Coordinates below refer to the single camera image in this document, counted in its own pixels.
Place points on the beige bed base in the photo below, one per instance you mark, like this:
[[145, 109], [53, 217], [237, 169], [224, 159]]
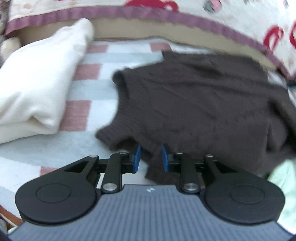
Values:
[[138, 29]]

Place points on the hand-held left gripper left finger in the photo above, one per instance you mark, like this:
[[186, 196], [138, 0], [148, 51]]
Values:
[[137, 160]]

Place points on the dark brown knit sweater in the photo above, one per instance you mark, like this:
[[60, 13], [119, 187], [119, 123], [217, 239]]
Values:
[[196, 99]]

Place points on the bear print blanket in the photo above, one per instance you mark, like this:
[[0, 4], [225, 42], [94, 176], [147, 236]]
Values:
[[231, 14]]

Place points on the cream white folded garment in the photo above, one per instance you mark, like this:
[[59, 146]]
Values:
[[39, 81]]

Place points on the pink grey checked mat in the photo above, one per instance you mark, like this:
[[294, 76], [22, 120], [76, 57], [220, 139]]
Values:
[[92, 92]]

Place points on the pale green cloth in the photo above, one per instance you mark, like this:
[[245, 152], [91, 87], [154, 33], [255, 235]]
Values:
[[284, 185]]

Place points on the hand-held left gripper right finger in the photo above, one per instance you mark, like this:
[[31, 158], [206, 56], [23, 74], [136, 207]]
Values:
[[165, 158]]

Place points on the grey plush rabbit toy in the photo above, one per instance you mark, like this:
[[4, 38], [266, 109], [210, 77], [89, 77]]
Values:
[[9, 46]]

